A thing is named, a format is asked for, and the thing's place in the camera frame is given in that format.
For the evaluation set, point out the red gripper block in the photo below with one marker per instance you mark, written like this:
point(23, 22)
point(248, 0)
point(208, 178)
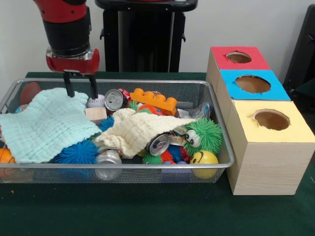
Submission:
point(73, 65)

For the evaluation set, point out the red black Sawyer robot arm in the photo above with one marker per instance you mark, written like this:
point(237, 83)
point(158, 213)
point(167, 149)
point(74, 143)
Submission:
point(66, 27)

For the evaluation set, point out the clear shallow mesh bin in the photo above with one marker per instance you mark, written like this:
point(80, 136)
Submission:
point(216, 167)

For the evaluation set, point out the wooden box with three holes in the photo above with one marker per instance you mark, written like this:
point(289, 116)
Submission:
point(266, 152)

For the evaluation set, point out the small white baseball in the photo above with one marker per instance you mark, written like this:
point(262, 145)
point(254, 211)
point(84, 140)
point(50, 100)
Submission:
point(100, 103)

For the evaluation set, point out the crushed black silver can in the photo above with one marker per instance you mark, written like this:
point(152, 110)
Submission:
point(114, 100)

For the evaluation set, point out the mint green waffle cloth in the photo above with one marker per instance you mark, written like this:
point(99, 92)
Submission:
point(49, 123)

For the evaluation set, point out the small brown football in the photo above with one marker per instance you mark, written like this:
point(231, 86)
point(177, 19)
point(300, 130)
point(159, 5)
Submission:
point(30, 92)

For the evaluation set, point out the blue spiky ball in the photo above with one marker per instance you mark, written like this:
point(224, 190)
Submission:
point(76, 152)

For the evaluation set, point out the cream waffle cloth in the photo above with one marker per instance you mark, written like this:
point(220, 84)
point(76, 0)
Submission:
point(138, 130)

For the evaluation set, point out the orange toy building block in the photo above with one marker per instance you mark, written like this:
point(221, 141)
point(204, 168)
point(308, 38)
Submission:
point(155, 101)

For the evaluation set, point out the small orange basketball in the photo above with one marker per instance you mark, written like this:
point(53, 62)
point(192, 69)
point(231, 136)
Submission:
point(5, 157)

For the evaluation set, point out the green fuzzy toy with eyes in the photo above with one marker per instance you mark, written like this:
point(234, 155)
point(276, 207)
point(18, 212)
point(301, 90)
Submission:
point(206, 135)

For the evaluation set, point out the dark green table cloth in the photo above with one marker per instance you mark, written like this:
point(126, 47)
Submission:
point(147, 211)

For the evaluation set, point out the yellow smiley ball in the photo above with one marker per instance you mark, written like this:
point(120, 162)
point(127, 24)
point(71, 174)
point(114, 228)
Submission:
point(204, 160)

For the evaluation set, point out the black stand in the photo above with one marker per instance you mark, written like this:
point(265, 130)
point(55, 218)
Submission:
point(302, 54)

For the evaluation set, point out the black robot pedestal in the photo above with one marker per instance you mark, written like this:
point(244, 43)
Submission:
point(147, 39)

